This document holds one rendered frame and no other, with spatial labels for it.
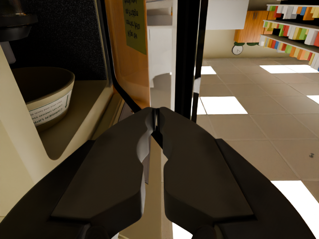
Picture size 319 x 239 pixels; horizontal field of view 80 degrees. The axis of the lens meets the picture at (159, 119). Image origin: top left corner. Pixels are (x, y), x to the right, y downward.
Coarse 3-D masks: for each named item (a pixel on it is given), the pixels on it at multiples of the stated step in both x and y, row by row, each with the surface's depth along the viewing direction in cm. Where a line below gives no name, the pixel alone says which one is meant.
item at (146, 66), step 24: (120, 0) 27; (144, 0) 21; (168, 0) 17; (120, 24) 30; (144, 24) 22; (168, 24) 18; (120, 48) 33; (144, 48) 24; (168, 48) 19; (120, 72) 37; (144, 72) 26; (168, 72) 20; (144, 96) 28; (168, 96) 21; (192, 96) 17; (192, 120) 18
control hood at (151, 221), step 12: (120, 96) 46; (108, 108) 41; (120, 108) 41; (108, 120) 36; (96, 132) 33; (156, 144) 43; (156, 156) 39; (156, 168) 37; (156, 180) 34; (156, 192) 32; (144, 204) 28; (156, 204) 30; (144, 216) 27; (156, 216) 29; (132, 228) 24; (144, 228) 26; (156, 228) 27
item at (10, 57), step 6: (0, 30) 21; (6, 30) 21; (12, 30) 22; (18, 30) 22; (24, 30) 23; (0, 36) 21; (6, 36) 22; (12, 36) 22; (18, 36) 23; (24, 36) 24; (0, 42) 23; (6, 42) 24; (6, 48) 24; (6, 54) 24; (12, 54) 25; (12, 60) 25
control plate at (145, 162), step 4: (124, 104) 44; (124, 108) 42; (128, 108) 44; (124, 112) 41; (128, 112) 42; (120, 116) 39; (124, 116) 40; (128, 116) 41; (120, 120) 38; (148, 156) 37; (144, 160) 35; (148, 160) 36; (144, 164) 35; (148, 164) 35; (144, 168) 34; (148, 168) 35; (144, 172) 33; (148, 172) 34; (144, 176) 32; (148, 176) 33; (148, 180) 33
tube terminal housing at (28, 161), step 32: (0, 64) 14; (0, 96) 14; (96, 96) 36; (0, 128) 14; (32, 128) 17; (64, 128) 27; (96, 128) 35; (0, 160) 16; (32, 160) 17; (0, 192) 18
